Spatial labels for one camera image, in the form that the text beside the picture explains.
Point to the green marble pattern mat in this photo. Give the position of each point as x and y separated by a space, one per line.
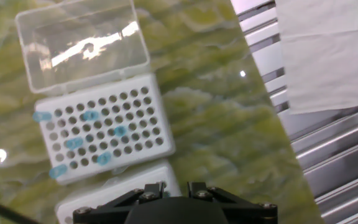
213 140

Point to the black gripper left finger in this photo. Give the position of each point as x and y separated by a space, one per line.
117 208

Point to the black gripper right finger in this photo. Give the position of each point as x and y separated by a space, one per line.
247 211

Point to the white tip rack clear lid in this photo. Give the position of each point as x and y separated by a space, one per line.
120 189

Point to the far white pipette tip box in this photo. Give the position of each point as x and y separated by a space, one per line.
104 91

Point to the white paper sheet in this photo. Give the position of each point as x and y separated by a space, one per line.
328 62

